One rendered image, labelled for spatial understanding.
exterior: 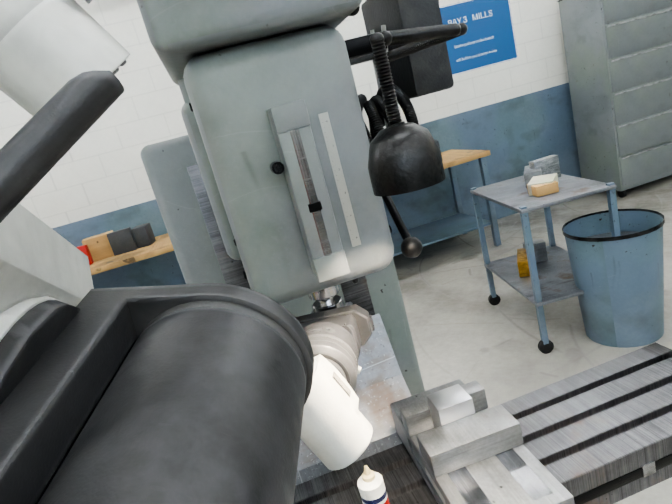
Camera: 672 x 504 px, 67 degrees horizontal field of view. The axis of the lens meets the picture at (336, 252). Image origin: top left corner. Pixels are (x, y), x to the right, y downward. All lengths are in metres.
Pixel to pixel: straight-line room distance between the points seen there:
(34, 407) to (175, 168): 0.89
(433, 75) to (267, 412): 0.85
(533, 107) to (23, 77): 5.74
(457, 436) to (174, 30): 0.67
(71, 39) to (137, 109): 4.63
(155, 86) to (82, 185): 1.09
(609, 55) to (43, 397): 5.54
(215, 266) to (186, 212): 0.13
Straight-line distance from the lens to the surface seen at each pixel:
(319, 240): 0.60
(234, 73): 0.62
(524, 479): 0.83
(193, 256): 1.10
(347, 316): 0.69
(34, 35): 0.32
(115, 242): 4.52
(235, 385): 0.21
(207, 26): 0.59
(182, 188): 1.08
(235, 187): 0.62
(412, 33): 0.55
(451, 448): 0.83
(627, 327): 3.03
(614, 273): 2.88
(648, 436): 1.02
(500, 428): 0.86
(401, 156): 0.48
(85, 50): 0.32
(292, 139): 0.59
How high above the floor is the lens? 1.53
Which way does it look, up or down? 15 degrees down
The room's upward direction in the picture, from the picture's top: 15 degrees counter-clockwise
